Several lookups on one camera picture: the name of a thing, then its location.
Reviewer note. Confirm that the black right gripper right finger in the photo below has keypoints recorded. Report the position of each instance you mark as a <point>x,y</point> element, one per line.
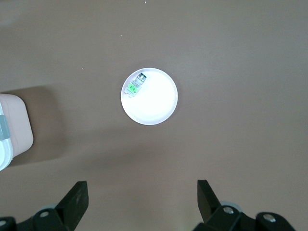
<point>207,202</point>

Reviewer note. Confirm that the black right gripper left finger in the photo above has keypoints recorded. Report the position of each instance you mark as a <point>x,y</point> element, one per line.
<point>72,204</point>

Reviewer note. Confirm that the white lidded storage box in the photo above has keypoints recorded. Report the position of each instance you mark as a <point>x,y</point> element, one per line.
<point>16,125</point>

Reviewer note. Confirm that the grey box latch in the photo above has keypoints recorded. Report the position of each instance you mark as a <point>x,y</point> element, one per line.
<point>3,127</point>

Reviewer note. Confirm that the pink round plate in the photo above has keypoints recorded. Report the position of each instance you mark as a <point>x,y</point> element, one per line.
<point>154,103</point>

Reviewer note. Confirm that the brown table cover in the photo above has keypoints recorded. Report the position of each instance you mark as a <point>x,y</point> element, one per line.
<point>216,60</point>

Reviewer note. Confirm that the green and silver switch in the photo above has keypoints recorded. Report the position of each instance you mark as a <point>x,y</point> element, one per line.
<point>133,87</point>

